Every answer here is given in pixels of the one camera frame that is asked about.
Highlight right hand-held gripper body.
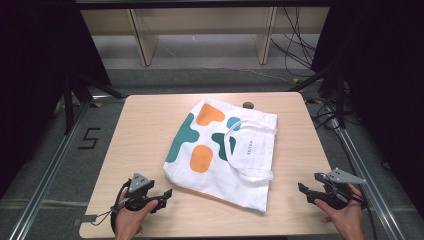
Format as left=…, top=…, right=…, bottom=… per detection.
left=313, top=167, right=368, bottom=211

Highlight person's right hand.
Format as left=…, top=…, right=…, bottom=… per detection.
left=314, top=184, right=366, bottom=240

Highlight person's left hand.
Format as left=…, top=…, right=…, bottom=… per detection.
left=114, top=189, right=160, bottom=240

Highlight black curtain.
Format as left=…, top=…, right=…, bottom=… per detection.
left=0, top=0, right=112, bottom=199
left=310, top=0, right=424, bottom=210

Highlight metal floor rail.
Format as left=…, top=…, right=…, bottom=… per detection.
left=329, top=117, right=407, bottom=240
left=7, top=95, right=128, bottom=240

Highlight black tripod stand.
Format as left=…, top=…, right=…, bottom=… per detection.
left=287, top=59, right=348, bottom=130
left=62, top=72, right=127, bottom=135

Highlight tangled black cables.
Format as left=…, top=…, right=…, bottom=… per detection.
left=304, top=97, right=343, bottom=131

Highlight light wooden bench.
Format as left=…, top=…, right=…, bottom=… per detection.
left=79, top=5, right=332, bottom=67

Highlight grey tape strip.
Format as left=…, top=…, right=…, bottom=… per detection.
left=73, top=214, right=98, bottom=228

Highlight thin white floor cable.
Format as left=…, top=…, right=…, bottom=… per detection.
left=199, top=65, right=292, bottom=85

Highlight black floor cables bundle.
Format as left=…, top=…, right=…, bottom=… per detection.
left=269, top=6, right=318, bottom=78

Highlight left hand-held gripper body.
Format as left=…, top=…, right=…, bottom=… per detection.
left=123, top=172, right=167, bottom=213

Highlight white tote bag coloured shapes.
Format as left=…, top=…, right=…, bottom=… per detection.
left=162, top=97, right=279, bottom=213

